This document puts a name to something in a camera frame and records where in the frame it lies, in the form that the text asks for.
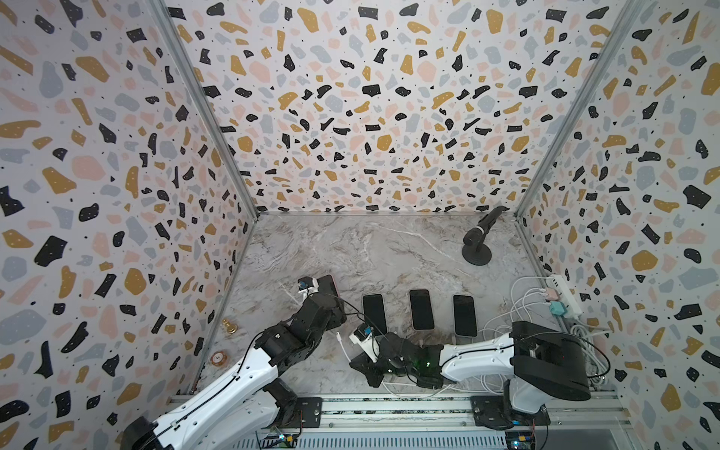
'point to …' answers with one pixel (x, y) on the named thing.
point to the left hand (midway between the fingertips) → (338, 305)
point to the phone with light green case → (465, 316)
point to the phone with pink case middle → (422, 309)
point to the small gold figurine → (232, 328)
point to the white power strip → (573, 309)
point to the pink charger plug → (552, 293)
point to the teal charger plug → (558, 307)
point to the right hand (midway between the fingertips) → (351, 368)
